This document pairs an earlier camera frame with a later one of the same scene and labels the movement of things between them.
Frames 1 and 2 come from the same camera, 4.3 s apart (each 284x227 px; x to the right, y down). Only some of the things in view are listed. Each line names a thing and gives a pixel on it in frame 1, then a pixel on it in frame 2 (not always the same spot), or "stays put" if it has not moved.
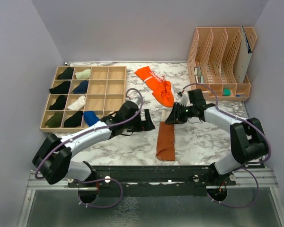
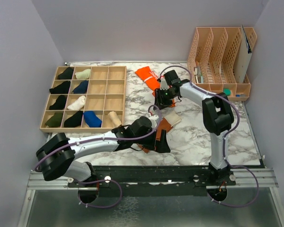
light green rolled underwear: (84, 74) stays put
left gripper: (143, 126) -> (161, 146)
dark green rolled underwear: (55, 121) stays put
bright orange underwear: (163, 92) stays put
